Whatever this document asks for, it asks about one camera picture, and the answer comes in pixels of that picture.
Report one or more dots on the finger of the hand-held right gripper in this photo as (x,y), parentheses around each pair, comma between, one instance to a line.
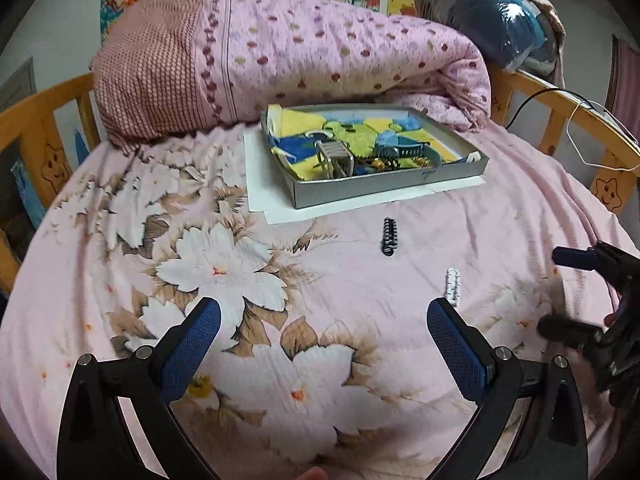
(565,330)
(572,257)

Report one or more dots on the pink curtain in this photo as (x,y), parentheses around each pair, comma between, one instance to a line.
(627,85)

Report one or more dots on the white paper sheet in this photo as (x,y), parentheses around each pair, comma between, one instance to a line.
(260,195)

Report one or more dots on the silver cardboard box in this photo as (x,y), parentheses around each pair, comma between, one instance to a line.
(375,190)

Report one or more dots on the colourful cartoon print cloth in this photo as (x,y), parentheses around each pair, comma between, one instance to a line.
(300,125)

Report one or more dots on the grey claw hair clip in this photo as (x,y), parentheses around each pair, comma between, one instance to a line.
(334,157)

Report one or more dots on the wooden bed frame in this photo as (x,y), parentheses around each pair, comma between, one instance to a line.
(30,115)

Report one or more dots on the white hair clip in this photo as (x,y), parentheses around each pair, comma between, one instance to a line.
(451,285)

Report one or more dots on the pink dotted quilt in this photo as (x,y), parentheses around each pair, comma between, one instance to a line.
(310,50)

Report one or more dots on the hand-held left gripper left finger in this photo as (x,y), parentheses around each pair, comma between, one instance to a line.
(192,350)

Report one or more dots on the person's left hand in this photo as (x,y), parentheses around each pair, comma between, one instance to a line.
(313,474)

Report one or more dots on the blue plastic wrapped bundle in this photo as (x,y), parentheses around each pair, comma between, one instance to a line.
(500,20)

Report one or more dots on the grey door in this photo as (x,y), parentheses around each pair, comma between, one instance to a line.
(17,85)

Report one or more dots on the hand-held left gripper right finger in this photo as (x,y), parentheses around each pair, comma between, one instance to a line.
(457,350)

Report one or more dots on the person's right hand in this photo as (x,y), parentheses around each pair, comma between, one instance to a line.
(610,319)

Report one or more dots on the blue plastic hair clip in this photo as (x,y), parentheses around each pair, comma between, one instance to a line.
(392,141)

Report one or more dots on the pink floral bed sheet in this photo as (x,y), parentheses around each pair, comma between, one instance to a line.
(350,270)

